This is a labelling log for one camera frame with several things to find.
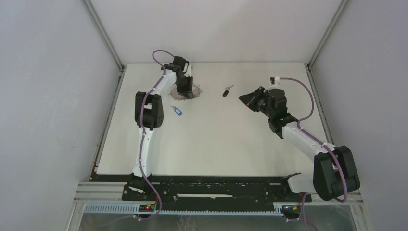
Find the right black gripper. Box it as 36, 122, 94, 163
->
239, 87, 274, 119

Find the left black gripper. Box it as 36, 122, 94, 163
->
175, 75, 193, 99

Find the key with black fob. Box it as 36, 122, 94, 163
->
222, 85, 234, 97

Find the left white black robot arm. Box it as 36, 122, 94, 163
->
122, 56, 193, 201

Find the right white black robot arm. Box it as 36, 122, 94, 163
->
238, 87, 360, 201

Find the key with blue tag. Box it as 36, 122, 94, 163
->
171, 106, 182, 116

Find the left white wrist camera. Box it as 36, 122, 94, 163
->
184, 64, 192, 77

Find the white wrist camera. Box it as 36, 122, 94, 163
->
270, 76, 280, 86
184, 64, 192, 77

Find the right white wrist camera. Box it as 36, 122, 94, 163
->
270, 76, 280, 86

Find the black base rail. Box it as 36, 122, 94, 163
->
134, 175, 302, 212

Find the left aluminium frame post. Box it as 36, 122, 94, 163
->
81, 0, 126, 71

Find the aluminium frame post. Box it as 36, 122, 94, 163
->
81, 0, 126, 71
306, 0, 351, 69

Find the right aluminium frame post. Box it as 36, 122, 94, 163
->
306, 0, 351, 69

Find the grey cable duct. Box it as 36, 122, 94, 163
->
84, 203, 283, 216

